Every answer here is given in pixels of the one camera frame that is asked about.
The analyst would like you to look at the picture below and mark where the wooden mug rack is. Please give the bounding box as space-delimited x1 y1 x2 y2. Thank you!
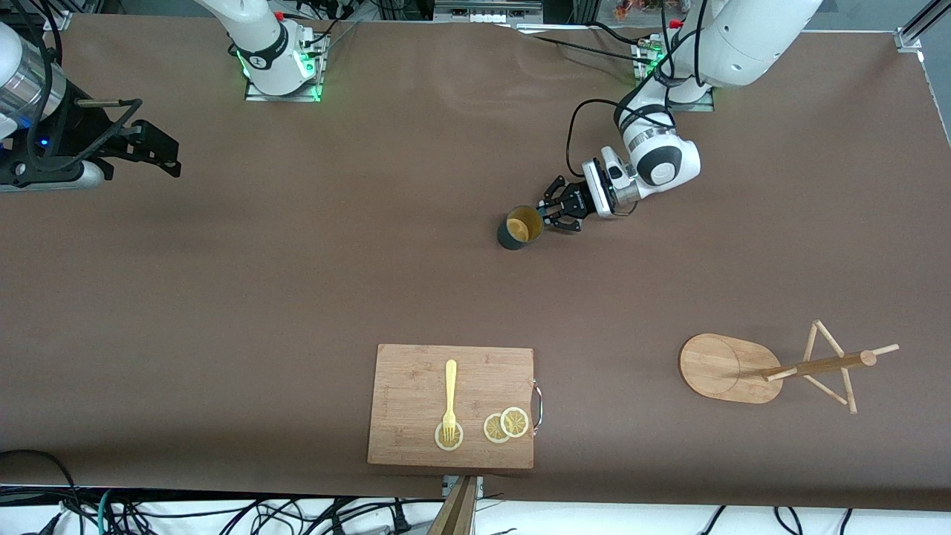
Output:
678 320 900 415

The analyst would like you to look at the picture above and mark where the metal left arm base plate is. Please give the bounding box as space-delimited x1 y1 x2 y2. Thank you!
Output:
633 39 716 113

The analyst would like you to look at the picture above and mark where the metal bracket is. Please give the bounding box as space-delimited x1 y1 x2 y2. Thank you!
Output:
441 475 484 500

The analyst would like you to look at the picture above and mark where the bamboo cutting board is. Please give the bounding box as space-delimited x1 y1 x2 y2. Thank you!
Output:
366 343 544 470

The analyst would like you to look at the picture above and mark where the long black table cable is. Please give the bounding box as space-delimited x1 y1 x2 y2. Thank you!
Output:
511 25 656 66

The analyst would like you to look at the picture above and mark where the white power strip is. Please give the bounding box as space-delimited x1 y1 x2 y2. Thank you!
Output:
434 0 545 25

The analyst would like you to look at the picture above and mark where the black looped floor cable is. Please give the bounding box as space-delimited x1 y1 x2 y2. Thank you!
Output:
0 449 86 535

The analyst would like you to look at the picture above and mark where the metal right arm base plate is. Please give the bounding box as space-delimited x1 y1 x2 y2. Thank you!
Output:
244 31 331 103

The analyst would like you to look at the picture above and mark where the teal ribbed mug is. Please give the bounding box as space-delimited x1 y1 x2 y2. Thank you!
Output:
496 205 548 252

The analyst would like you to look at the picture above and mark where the brown table cover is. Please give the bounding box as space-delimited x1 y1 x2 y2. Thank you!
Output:
0 13 951 513

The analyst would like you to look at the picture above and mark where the wooden beam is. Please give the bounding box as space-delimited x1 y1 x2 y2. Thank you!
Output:
426 476 478 535

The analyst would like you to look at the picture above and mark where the yellow plastic fork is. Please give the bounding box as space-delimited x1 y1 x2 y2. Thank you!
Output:
441 360 458 442

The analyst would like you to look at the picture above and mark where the aluminium frame profile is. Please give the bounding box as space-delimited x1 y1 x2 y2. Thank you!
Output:
41 0 74 32
894 0 951 54

